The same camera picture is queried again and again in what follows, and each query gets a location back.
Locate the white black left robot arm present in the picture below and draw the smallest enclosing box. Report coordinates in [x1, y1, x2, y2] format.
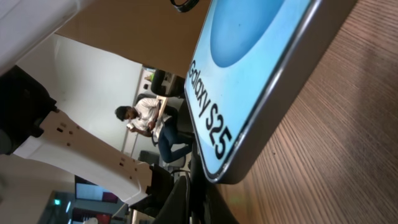
[1, 0, 174, 216]

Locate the computer monitor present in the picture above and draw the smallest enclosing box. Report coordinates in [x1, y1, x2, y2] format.
[75, 175, 119, 203]

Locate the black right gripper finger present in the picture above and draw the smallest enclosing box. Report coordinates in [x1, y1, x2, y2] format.
[152, 175, 190, 224]

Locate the seated person white shirt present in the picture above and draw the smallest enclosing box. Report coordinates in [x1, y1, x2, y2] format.
[114, 98, 195, 163]

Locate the black left camera cable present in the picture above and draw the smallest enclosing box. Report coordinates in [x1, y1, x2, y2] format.
[170, 0, 200, 13]

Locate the teal screen smartphone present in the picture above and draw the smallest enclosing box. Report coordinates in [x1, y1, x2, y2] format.
[185, 0, 355, 184]

